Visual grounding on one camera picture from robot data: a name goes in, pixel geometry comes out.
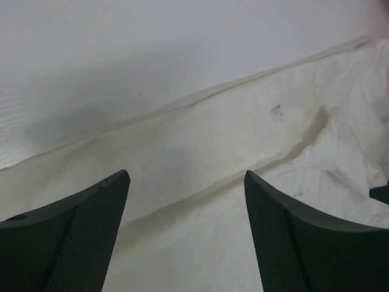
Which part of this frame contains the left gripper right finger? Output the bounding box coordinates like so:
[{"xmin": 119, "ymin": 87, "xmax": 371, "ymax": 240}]
[{"xmin": 244, "ymin": 171, "xmax": 388, "ymax": 291}]

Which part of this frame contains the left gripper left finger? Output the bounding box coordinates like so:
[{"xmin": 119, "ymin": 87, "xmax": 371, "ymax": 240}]
[{"xmin": 1, "ymin": 170, "xmax": 130, "ymax": 291}]

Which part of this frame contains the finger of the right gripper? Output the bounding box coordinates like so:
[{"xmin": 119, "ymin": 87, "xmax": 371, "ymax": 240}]
[{"xmin": 369, "ymin": 182, "xmax": 389, "ymax": 204}]

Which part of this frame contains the white t shirt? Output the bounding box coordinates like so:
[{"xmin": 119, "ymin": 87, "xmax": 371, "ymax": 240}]
[{"xmin": 1, "ymin": 40, "xmax": 388, "ymax": 291}]

